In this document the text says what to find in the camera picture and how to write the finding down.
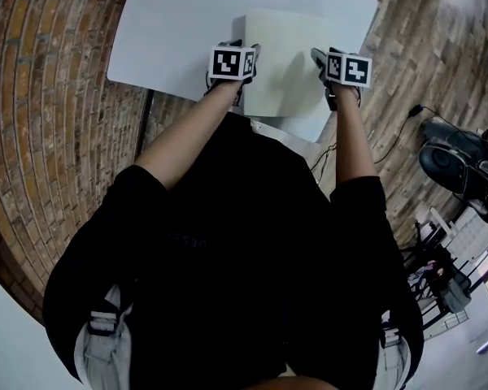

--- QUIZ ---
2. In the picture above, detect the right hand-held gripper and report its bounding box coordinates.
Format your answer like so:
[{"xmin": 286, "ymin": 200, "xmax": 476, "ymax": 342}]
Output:
[{"xmin": 311, "ymin": 46, "xmax": 372, "ymax": 111}]

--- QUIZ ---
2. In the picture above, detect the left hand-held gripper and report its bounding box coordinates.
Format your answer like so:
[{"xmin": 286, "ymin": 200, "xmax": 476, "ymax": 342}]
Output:
[{"xmin": 205, "ymin": 38, "xmax": 263, "ymax": 106}]

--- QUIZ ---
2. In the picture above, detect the pale yellow foam sheet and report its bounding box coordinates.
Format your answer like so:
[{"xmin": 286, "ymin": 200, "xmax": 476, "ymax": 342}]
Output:
[{"xmin": 232, "ymin": 7, "xmax": 331, "ymax": 120}]

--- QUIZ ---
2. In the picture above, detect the person's right forearm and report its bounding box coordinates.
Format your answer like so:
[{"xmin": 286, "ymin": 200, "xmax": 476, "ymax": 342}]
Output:
[{"xmin": 331, "ymin": 85, "xmax": 381, "ymax": 186}]

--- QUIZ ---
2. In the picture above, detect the person's left forearm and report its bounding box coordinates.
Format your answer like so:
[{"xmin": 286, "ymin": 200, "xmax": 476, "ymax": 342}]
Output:
[{"xmin": 133, "ymin": 81, "xmax": 239, "ymax": 193}]

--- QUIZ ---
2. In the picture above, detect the white square table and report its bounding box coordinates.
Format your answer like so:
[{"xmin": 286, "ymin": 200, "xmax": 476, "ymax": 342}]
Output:
[{"xmin": 106, "ymin": 0, "xmax": 380, "ymax": 160}]

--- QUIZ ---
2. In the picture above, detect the person's black shirt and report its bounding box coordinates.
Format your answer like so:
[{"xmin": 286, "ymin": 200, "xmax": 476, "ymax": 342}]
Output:
[{"xmin": 42, "ymin": 111, "xmax": 426, "ymax": 390}]

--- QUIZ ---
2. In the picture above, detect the black metal rack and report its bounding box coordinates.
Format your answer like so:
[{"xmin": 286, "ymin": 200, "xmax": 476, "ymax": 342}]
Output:
[{"xmin": 402, "ymin": 207, "xmax": 473, "ymax": 332}]

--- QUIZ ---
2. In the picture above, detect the black floor cable with adapter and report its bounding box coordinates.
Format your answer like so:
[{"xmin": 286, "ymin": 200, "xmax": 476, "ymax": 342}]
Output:
[{"xmin": 373, "ymin": 103, "xmax": 426, "ymax": 164}]

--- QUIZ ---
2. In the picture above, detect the grey right harness strap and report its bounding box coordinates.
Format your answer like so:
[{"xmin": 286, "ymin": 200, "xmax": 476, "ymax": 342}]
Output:
[{"xmin": 376, "ymin": 309, "xmax": 412, "ymax": 390}]

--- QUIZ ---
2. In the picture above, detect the grey harness strap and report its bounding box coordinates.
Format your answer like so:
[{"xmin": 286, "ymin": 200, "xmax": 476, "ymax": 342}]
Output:
[
  {"xmin": 73, "ymin": 284, "xmax": 135, "ymax": 390},
  {"xmin": 376, "ymin": 309, "xmax": 412, "ymax": 390}
]

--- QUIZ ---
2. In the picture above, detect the grey left harness strap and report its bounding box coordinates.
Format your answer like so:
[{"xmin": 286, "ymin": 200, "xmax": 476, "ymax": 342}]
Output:
[{"xmin": 73, "ymin": 284, "xmax": 135, "ymax": 390}]

